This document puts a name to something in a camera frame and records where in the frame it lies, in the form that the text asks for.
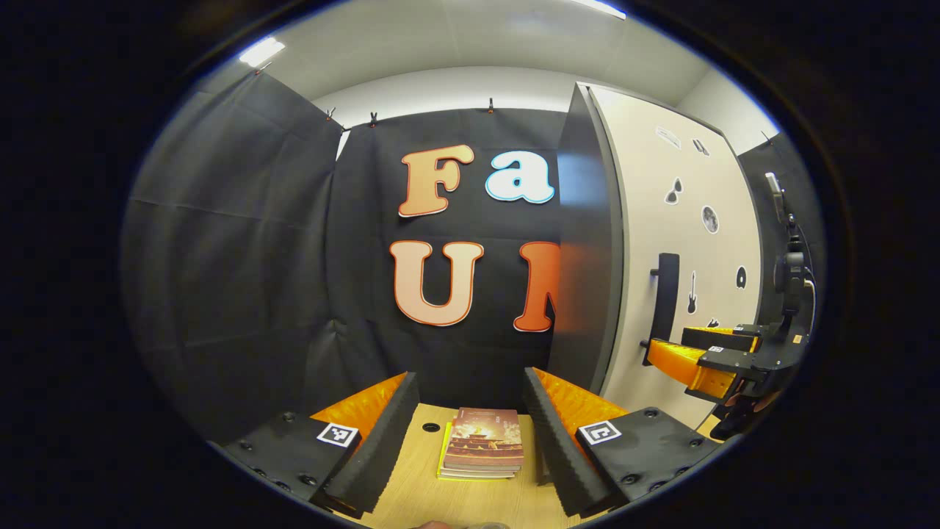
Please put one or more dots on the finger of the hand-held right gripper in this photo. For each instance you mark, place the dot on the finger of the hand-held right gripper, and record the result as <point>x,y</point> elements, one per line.
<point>716,339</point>
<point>679,360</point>

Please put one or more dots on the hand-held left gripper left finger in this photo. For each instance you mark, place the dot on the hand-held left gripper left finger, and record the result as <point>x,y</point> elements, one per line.
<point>382,441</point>

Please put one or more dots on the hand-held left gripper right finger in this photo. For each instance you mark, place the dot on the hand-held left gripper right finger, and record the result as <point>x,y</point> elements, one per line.
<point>558,448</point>

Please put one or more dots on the grey cabinet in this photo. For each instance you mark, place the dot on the grey cabinet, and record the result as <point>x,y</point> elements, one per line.
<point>584,257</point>

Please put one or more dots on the stack of books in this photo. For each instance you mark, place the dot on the stack of books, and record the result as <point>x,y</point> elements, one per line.
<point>485,441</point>

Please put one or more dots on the black backdrop cloth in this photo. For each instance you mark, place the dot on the black backdrop cloth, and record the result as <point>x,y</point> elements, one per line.
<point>242,257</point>

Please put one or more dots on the wide ceiling light panel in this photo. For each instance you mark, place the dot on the wide ceiling light panel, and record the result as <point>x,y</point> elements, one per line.
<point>602,7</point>

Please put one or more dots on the narrow ceiling light panel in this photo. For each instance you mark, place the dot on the narrow ceiling light panel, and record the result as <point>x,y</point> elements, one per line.
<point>261,51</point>

